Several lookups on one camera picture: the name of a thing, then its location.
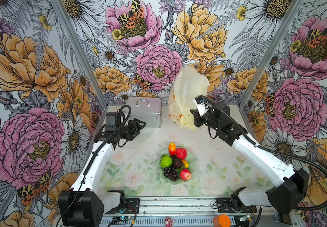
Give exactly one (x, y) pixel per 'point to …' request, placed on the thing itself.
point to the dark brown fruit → (177, 163)
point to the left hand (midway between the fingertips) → (143, 131)
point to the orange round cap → (222, 220)
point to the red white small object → (168, 222)
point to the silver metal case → (148, 109)
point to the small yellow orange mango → (186, 163)
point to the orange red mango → (172, 148)
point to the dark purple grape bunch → (170, 173)
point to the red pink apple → (185, 175)
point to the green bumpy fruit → (166, 161)
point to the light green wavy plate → (189, 158)
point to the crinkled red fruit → (181, 152)
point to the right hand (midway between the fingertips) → (192, 114)
